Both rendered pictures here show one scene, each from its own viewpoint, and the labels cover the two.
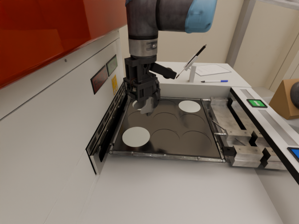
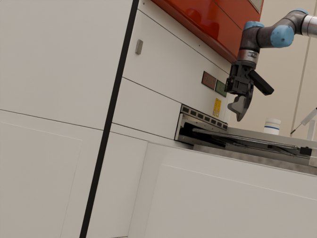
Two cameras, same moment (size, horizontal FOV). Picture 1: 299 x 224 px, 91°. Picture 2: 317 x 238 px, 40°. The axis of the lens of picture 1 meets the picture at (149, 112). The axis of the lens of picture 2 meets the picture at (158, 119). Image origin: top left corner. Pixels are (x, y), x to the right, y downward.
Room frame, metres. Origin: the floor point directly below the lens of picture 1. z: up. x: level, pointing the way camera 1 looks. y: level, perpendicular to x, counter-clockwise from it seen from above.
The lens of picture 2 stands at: (-1.14, -0.44, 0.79)
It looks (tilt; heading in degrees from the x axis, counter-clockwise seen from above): 4 degrees up; 26
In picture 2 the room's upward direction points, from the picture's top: 12 degrees clockwise
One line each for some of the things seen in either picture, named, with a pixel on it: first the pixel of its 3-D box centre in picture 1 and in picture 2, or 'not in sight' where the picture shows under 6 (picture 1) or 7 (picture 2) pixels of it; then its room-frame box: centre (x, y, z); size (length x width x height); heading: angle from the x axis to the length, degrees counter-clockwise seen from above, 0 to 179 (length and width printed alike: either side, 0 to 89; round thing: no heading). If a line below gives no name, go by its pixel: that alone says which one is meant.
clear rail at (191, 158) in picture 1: (165, 156); (241, 138); (0.30, -0.05, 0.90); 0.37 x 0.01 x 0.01; 85
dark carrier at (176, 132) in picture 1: (165, 120); (257, 144); (0.48, -0.07, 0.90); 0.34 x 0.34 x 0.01; 85
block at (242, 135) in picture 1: (236, 134); not in sight; (0.39, -0.32, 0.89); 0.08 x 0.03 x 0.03; 85
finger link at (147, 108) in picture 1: (147, 108); (238, 107); (0.40, 0.01, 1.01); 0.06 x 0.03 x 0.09; 132
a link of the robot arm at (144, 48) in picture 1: (143, 47); (247, 58); (0.41, 0.01, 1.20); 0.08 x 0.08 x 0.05
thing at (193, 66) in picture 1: (189, 68); (308, 123); (0.71, -0.20, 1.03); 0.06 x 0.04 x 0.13; 85
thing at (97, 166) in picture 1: (115, 120); (204, 135); (0.48, 0.14, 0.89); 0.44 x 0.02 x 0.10; 175
